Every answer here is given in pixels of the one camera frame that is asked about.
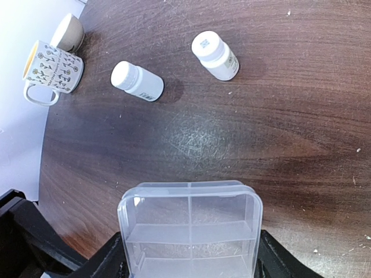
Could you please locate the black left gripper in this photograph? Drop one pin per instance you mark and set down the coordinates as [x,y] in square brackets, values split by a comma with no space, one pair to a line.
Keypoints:
[30,247]

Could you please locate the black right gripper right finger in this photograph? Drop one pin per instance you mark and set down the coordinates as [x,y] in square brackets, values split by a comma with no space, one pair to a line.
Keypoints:
[273,260]

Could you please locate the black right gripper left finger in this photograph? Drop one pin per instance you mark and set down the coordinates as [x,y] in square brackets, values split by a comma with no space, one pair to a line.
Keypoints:
[108,262]

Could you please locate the clear plastic pill organizer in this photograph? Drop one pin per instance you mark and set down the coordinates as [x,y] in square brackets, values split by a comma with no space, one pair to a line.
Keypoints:
[191,229]

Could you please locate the small beige cup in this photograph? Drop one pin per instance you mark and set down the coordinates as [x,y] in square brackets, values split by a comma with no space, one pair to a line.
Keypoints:
[69,35]

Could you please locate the small white pill bottle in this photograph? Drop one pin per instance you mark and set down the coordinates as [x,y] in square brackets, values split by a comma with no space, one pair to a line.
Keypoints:
[215,55]

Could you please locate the floral mug yellow inside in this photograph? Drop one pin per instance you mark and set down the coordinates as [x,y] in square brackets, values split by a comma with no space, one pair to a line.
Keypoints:
[54,68]

